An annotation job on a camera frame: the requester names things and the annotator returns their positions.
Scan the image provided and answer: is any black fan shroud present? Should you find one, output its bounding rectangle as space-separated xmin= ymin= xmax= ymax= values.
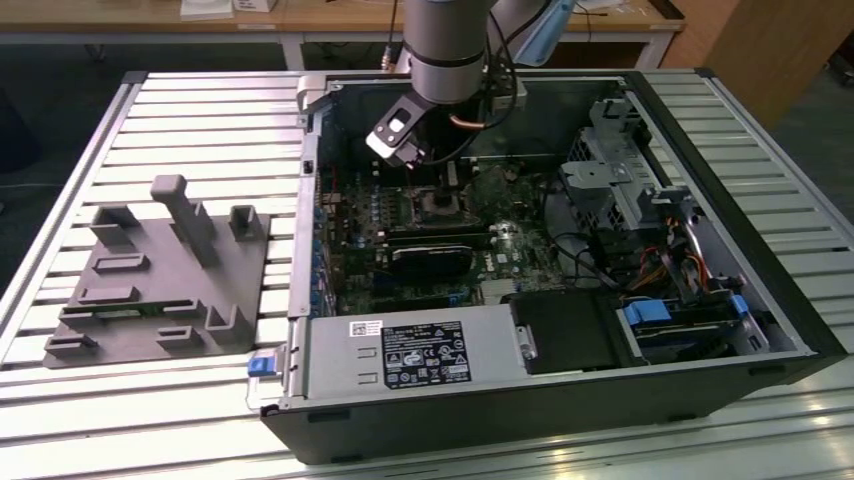
xmin=508 ymin=291 xmax=632 ymax=377

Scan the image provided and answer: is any green RAM stick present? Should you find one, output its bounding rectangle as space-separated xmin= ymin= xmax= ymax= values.
xmin=90 ymin=304 xmax=165 ymax=319

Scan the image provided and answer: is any silver metal drive cage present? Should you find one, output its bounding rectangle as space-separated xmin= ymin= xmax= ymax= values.
xmin=557 ymin=98 xmax=690 ymax=232

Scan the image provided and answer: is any grey power supply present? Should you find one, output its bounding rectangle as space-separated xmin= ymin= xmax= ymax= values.
xmin=300 ymin=305 xmax=520 ymax=397

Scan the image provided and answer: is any blue disk carrier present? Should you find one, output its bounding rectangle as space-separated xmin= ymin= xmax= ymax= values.
xmin=621 ymin=297 xmax=672 ymax=327

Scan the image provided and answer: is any orange and yellow wire bundle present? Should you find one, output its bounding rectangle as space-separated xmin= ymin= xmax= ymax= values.
xmin=631 ymin=248 xmax=710 ymax=292

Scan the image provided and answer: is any silver heat sink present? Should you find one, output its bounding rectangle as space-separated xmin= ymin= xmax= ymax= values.
xmin=480 ymin=279 xmax=521 ymax=302

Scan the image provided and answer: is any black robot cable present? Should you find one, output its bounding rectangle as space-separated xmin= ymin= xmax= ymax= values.
xmin=484 ymin=8 xmax=520 ymax=104

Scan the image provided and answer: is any black internal cable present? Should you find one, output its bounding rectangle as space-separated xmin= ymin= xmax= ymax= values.
xmin=551 ymin=233 xmax=623 ymax=292

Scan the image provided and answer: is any grey parts rack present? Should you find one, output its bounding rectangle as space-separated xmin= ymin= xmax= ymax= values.
xmin=40 ymin=174 xmax=275 ymax=371

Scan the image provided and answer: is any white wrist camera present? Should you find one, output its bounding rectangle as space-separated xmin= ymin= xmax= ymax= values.
xmin=364 ymin=93 xmax=429 ymax=169

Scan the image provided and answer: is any black graphics card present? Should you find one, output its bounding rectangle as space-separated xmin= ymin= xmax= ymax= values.
xmin=388 ymin=241 xmax=476 ymax=277

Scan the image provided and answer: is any black open PC case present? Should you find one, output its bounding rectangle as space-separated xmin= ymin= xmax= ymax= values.
xmin=257 ymin=68 xmax=850 ymax=465

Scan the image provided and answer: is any green motherboard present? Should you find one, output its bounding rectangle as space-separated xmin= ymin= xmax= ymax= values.
xmin=316 ymin=159 xmax=568 ymax=316

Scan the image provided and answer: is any wooden desk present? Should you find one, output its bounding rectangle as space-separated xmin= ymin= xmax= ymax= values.
xmin=0 ymin=0 xmax=688 ymax=70

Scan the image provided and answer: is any white box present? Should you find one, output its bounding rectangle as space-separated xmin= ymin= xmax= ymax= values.
xmin=178 ymin=0 xmax=236 ymax=22

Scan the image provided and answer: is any wooden cabinet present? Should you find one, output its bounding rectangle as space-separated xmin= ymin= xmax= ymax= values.
xmin=666 ymin=0 xmax=854 ymax=130

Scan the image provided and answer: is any CPU socket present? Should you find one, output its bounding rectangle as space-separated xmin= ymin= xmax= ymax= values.
xmin=397 ymin=183 xmax=485 ymax=227

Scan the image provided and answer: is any blue case latch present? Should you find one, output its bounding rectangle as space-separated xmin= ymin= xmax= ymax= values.
xmin=247 ymin=351 xmax=283 ymax=379

